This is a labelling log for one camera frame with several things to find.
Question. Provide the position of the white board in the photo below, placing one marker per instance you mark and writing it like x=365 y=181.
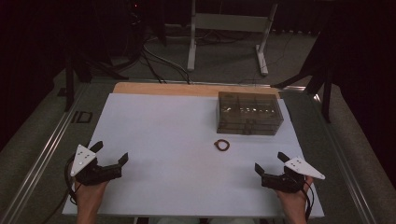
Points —
x=162 y=149

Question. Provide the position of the smoky transparent drawer box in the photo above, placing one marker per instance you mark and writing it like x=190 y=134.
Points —
x=249 y=102

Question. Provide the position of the white metal stand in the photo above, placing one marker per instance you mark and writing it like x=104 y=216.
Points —
x=230 y=22

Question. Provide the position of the dark curtain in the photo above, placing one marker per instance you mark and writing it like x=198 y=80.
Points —
x=28 y=62
x=367 y=77

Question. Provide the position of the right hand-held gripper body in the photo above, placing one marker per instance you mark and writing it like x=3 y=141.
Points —
x=285 y=182

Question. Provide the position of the black stand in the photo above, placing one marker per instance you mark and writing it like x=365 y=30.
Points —
x=325 y=93
x=69 y=84

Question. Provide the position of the person's right hand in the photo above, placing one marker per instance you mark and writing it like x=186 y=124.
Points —
x=295 y=200

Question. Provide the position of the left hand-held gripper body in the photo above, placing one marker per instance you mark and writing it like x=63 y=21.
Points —
x=93 y=172

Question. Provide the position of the person's left hand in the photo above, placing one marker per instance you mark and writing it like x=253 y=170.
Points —
x=88 y=193

